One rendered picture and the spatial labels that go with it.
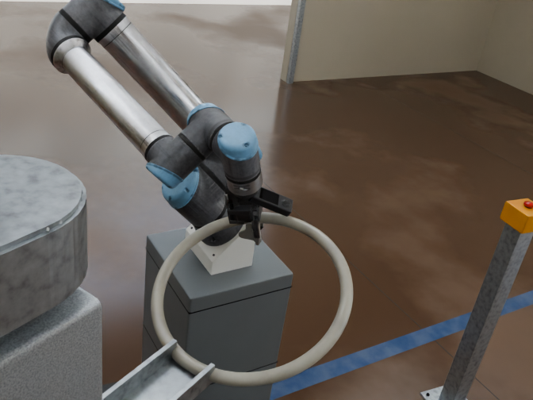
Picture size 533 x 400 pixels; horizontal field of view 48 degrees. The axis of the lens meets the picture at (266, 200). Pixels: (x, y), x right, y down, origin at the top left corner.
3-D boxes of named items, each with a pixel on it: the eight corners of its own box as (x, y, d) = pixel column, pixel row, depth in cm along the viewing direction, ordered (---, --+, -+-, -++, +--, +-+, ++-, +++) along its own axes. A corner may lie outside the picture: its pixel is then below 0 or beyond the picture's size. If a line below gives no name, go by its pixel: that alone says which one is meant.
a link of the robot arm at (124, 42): (223, 184, 208) (57, 13, 178) (259, 149, 208) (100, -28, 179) (234, 195, 194) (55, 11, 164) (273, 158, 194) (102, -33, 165)
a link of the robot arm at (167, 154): (21, 32, 170) (158, 183, 142) (53, 2, 171) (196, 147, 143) (45, 55, 181) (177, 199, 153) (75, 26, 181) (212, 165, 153)
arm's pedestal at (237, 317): (124, 392, 263) (128, 228, 222) (226, 360, 288) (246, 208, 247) (167, 486, 227) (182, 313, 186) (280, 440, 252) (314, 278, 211)
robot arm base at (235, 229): (191, 227, 216) (174, 213, 209) (228, 190, 217) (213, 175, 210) (214, 255, 203) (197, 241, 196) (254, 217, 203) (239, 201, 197)
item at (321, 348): (277, 432, 123) (276, 426, 121) (111, 321, 145) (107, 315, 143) (389, 265, 148) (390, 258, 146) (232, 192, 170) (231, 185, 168)
